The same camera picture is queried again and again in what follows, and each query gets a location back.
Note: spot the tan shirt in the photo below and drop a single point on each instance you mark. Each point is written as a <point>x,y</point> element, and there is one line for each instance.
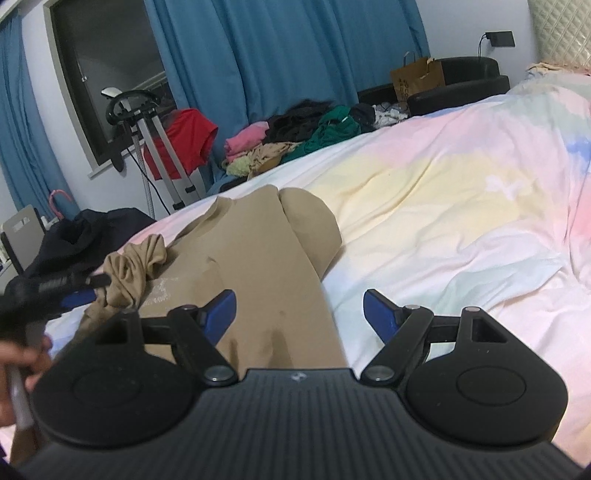
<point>258,258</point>

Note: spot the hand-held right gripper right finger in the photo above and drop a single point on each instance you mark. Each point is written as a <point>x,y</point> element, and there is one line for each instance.
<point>376,310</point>

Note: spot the black clothes pile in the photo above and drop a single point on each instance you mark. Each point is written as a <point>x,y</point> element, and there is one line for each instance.
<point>295,122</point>

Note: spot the brown paper bag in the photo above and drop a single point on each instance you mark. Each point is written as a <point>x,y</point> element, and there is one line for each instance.
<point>418,78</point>

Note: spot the red shirt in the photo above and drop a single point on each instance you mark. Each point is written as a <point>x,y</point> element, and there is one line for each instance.
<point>189,134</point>

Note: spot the yellow-green cloth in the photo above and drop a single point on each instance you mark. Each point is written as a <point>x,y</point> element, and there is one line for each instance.
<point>234,167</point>

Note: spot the pink hanger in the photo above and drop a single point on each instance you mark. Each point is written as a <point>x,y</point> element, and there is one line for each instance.
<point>62,197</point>

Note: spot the exercise bike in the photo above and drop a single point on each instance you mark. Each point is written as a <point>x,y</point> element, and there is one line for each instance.
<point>159,147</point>

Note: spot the black sofa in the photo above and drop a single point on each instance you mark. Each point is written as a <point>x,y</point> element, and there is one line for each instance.
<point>461,87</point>

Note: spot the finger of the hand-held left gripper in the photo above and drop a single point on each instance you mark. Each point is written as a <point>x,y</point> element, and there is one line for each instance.
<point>78,299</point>
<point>69,282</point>

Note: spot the person's left hand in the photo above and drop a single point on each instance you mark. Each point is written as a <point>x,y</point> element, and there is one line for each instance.
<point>21,357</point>

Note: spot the dark window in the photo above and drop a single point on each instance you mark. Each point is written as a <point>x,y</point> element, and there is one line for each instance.
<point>106,55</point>

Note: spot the green garment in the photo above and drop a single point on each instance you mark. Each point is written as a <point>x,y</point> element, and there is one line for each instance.
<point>332,131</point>

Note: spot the dark navy garment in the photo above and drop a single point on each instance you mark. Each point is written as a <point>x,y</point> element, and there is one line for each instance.
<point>92,235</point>

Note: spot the pastel tie-dye blanket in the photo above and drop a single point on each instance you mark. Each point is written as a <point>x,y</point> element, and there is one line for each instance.
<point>461,184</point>

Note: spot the quilted cream headboard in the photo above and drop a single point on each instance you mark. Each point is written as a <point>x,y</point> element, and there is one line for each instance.
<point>563,32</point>

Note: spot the beige clothing pile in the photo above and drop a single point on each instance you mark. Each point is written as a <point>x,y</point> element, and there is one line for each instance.
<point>268,154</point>

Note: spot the wide blue curtain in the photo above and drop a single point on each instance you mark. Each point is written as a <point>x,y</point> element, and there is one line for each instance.
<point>277,55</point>

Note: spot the narrow blue curtain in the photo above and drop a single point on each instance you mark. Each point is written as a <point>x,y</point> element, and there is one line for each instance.
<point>23,115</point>

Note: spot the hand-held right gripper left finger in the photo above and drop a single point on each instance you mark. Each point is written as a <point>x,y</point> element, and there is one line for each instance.
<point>224,308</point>

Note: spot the black and white clothing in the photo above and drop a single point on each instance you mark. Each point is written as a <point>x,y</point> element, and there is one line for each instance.
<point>383,115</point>

